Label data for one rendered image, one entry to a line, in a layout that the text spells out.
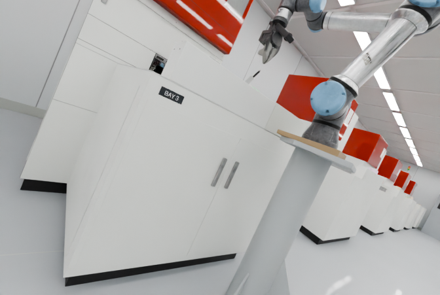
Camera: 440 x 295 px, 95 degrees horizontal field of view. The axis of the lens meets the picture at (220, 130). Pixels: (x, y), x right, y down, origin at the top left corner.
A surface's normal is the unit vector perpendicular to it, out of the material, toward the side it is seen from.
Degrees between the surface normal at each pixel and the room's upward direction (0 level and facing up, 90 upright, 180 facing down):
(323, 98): 99
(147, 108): 90
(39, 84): 90
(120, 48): 90
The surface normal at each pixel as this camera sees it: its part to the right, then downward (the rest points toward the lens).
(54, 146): 0.57, 0.29
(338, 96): -0.63, -0.07
